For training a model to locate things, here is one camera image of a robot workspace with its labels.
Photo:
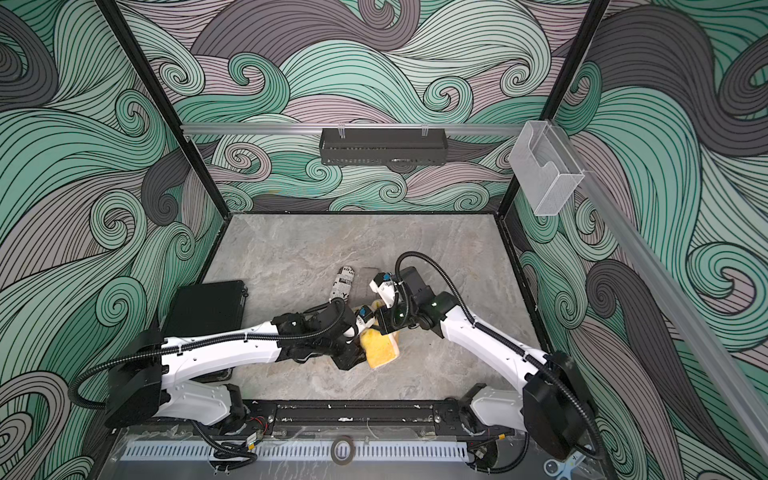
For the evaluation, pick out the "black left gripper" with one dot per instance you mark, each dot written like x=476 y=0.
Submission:
x=351 y=357

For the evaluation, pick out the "aluminium rail back wall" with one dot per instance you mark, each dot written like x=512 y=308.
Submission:
x=274 y=128

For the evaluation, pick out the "black flat box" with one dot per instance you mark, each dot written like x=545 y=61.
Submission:
x=206 y=309

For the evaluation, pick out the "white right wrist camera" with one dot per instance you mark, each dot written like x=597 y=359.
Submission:
x=383 y=285

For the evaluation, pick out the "clear acrylic wall holder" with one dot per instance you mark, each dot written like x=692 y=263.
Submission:
x=545 y=164

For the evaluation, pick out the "black wall tray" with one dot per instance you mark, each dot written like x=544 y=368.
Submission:
x=358 y=146

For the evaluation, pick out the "white perforated cable duct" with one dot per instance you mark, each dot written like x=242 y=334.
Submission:
x=377 y=451

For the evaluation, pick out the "black corner frame post left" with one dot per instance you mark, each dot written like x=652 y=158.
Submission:
x=128 y=42

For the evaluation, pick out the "yellow pink microfiber cloth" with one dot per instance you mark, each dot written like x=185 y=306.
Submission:
x=379 y=349

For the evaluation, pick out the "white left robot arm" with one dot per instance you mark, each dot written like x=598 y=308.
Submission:
x=160 y=379

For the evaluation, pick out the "aluminium rail wall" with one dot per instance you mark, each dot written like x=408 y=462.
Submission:
x=274 y=128
x=736 y=390

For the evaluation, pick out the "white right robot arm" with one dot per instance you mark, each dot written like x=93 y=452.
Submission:
x=548 y=399

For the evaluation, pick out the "blue scissors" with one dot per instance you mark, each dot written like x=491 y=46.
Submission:
x=563 y=469

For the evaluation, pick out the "black corner frame post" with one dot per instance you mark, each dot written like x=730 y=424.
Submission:
x=573 y=61
x=128 y=42

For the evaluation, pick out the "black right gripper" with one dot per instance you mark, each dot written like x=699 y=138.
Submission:
x=385 y=324

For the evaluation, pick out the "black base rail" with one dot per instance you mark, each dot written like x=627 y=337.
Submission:
x=384 y=417

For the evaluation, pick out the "black corner frame post right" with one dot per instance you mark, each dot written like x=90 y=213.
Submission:
x=573 y=61

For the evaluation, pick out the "aluminium rail right wall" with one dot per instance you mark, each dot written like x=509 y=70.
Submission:
x=736 y=390

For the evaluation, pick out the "black tape roll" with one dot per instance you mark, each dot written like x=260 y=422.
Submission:
x=342 y=450

